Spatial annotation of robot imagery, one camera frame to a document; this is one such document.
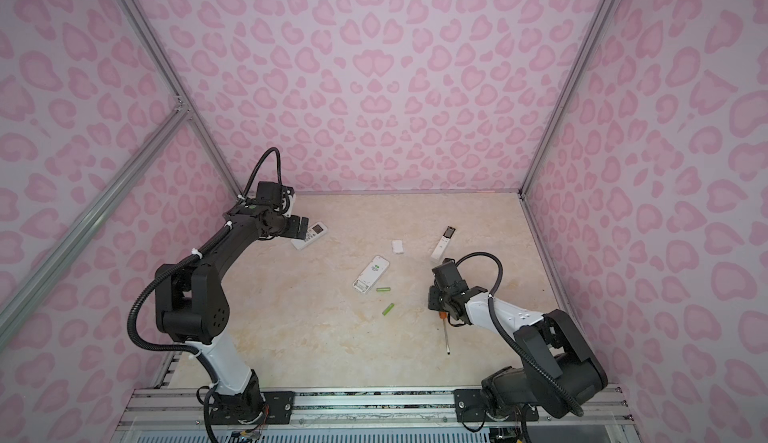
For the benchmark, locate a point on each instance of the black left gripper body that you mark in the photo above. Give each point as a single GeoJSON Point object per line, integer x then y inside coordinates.
{"type": "Point", "coordinates": [288, 227]}

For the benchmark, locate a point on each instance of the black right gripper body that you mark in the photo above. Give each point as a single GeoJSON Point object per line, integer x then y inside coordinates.
{"type": "Point", "coordinates": [438, 300]}

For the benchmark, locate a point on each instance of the orange handled screwdriver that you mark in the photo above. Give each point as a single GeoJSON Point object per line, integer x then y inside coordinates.
{"type": "Point", "coordinates": [444, 319]}

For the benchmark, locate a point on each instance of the white air conditioner remote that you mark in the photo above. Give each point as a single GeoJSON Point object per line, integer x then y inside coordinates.
{"type": "Point", "coordinates": [314, 233]}

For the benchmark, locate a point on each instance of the white battery cover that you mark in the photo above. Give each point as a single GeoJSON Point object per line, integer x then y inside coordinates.
{"type": "Point", "coordinates": [397, 246]}

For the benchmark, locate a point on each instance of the white remote with eco sticker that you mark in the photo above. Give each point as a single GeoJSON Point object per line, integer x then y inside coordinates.
{"type": "Point", "coordinates": [369, 277]}

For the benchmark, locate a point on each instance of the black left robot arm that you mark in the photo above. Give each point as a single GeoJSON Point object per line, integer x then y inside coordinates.
{"type": "Point", "coordinates": [190, 302]}

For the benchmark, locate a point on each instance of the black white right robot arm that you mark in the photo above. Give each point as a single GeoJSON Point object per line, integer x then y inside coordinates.
{"type": "Point", "coordinates": [559, 372]}

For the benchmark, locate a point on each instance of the slim white remote with display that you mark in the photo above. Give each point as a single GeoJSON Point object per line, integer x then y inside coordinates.
{"type": "Point", "coordinates": [442, 245]}

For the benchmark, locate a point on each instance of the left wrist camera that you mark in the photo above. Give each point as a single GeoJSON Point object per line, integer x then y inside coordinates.
{"type": "Point", "coordinates": [278, 197]}

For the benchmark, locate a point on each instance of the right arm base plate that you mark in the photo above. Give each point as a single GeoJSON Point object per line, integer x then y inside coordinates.
{"type": "Point", "coordinates": [477, 405]}

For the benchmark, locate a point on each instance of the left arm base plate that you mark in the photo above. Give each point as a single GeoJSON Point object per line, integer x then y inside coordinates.
{"type": "Point", "coordinates": [258, 408]}

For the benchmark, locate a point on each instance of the aluminium corner frame post left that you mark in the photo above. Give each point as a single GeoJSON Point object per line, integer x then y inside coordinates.
{"type": "Point", "coordinates": [157, 53]}

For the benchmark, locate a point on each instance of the aluminium corner frame post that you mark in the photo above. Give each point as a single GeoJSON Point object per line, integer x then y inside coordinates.
{"type": "Point", "coordinates": [593, 34]}
{"type": "Point", "coordinates": [157, 53]}

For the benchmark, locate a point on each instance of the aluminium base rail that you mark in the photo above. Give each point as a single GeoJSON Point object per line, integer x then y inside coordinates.
{"type": "Point", "coordinates": [424, 414]}

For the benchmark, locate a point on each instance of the aluminium diagonal frame bar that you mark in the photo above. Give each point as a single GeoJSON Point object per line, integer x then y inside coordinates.
{"type": "Point", "coordinates": [39, 282]}

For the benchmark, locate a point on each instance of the aluminium corner frame post right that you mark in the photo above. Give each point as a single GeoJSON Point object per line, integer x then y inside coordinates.
{"type": "Point", "coordinates": [593, 34]}

